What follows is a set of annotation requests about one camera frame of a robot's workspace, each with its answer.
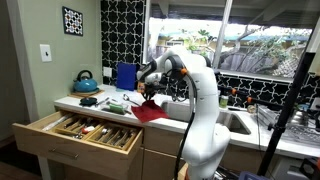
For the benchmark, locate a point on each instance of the wooden trivet board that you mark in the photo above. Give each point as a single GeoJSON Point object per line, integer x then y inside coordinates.
{"type": "Point", "coordinates": [96, 92]}

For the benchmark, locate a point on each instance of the framed patterned tile picture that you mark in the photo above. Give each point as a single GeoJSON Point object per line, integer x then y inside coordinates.
{"type": "Point", "coordinates": [72, 21]}

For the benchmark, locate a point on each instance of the metal dish rack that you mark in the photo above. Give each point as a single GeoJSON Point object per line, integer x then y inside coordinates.
{"type": "Point", "coordinates": [300, 130]}

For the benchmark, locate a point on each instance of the wooden cutlery organizer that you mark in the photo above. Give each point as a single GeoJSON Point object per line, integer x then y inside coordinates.
{"type": "Point", "coordinates": [106, 144]}

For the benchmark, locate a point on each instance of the white wall outlet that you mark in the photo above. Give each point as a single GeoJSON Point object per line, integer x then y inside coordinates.
{"type": "Point", "coordinates": [107, 72]}

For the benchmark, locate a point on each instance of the lower wooden cabinet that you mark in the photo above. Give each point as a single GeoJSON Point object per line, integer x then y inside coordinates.
{"type": "Point", "coordinates": [160, 143]}

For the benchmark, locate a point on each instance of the blue rectangular container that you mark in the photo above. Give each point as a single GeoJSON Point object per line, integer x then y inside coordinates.
{"type": "Point", "coordinates": [126, 76]}

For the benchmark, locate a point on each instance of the white red kitchen tool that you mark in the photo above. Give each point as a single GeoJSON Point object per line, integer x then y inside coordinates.
{"type": "Point", "coordinates": [88, 129]}

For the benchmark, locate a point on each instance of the blue plastic box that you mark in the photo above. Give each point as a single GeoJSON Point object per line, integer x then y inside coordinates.
{"type": "Point", "coordinates": [251, 176]}

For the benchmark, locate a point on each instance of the stainless steel sink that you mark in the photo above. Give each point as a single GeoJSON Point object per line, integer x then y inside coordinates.
{"type": "Point", "coordinates": [173, 111]}

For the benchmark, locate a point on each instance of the red towel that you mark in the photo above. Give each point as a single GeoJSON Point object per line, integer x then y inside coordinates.
{"type": "Point", "coordinates": [148, 111]}

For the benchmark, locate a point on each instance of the black tripod stand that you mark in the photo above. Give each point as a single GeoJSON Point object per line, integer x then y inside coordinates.
{"type": "Point", "coordinates": [286, 110]}

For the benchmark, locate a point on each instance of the kitchen window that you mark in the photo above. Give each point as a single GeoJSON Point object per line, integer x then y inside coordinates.
{"type": "Point", "coordinates": [266, 50]}

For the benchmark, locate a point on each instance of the black round dish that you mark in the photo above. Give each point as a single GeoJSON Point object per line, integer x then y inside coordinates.
{"type": "Point", "coordinates": [88, 101]}

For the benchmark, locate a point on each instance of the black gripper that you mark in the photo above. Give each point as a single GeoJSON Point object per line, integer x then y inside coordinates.
{"type": "Point", "coordinates": [149, 89]}

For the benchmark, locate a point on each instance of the black boom rod orange bands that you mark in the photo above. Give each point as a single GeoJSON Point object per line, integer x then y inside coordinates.
{"type": "Point", "coordinates": [266, 102]}

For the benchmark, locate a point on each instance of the green sponge clear container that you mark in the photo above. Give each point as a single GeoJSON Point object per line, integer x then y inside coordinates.
{"type": "Point", "coordinates": [116, 108]}

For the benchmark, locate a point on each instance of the large metal spoon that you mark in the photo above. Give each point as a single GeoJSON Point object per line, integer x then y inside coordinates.
{"type": "Point", "coordinates": [126, 97]}

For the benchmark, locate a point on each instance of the wooden kitchen drawer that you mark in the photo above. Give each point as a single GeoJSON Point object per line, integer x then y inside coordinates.
{"type": "Point", "coordinates": [33, 136]}

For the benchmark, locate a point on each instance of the small metal spoon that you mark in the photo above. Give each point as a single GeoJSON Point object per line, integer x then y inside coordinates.
{"type": "Point", "coordinates": [115, 100]}

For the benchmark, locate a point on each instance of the green white bottle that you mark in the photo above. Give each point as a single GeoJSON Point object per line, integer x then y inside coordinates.
{"type": "Point", "coordinates": [224, 102]}

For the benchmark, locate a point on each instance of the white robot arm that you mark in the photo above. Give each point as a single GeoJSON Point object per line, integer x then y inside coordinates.
{"type": "Point", "coordinates": [206, 100]}

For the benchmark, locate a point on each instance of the white light switch plate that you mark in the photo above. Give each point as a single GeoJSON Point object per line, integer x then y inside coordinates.
{"type": "Point", "coordinates": [46, 53]}

